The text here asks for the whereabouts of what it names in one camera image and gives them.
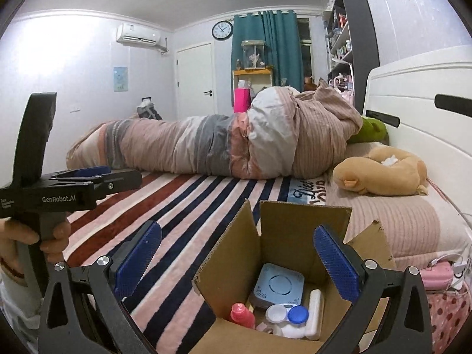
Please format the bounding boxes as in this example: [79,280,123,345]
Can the white earbuds case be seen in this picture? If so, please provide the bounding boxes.
[305,289,324,340]

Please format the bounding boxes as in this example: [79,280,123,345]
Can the light blue square device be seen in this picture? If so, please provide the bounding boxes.
[250,263,305,309]

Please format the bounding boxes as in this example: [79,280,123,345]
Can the pink plastic bottle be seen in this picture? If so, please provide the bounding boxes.
[230,303,255,329]

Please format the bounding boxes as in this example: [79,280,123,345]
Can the clear tape roll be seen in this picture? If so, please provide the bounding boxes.
[255,322,283,336]

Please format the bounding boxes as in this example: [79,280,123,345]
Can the person left hand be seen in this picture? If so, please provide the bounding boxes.
[1,218,71,282]

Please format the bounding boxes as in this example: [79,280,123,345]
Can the red dotted pink cloth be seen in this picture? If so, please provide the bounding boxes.
[427,291,471,354]

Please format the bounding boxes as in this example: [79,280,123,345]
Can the pink pouch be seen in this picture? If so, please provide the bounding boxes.
[420,261,454,291]

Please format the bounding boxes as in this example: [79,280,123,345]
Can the striped fleece blanket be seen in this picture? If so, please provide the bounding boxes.
[60,170,327,354]

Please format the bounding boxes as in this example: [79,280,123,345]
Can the contact lens case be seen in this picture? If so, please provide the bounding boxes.
[265,304,309,339]

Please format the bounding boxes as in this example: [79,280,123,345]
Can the white door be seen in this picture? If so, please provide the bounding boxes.
[176,43,216,119]

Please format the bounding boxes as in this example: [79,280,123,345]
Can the white air conditioner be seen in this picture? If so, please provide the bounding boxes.
[116,22,168,54]

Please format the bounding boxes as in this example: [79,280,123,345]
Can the pink bag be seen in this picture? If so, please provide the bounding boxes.
[234,88,251,113]

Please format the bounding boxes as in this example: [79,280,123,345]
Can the brown cardboard box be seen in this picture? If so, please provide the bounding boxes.
[192,201,396,353]

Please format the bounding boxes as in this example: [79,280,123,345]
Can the tan plush toy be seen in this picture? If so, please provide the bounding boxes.
[333,146,428,196]

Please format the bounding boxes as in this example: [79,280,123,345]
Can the rolled pink grey duvet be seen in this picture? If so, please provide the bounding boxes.
[66,82,363,180]

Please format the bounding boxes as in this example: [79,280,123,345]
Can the yellow wooden shelf table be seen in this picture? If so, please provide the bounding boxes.
[232,68,273,98]

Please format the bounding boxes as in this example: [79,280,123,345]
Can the glass display case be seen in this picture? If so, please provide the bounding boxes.
[242,40,266,70]

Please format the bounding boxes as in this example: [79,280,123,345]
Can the green plush toy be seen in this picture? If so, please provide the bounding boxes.
[347,117,387,144]

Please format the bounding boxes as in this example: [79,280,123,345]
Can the teal curtain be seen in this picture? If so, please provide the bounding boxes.
[231,10,304,91]

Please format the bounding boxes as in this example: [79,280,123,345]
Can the white bed headboard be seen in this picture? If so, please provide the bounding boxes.
[364,46,471,221]

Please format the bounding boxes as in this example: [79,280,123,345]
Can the dark bookshelf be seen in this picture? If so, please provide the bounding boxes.
[326,0,379,113]

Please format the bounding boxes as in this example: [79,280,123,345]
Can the blue wall poster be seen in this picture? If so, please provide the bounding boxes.
[113,66,128,92]

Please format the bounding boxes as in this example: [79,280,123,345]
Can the round wall clock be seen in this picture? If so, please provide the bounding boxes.
[211,20,234,41]

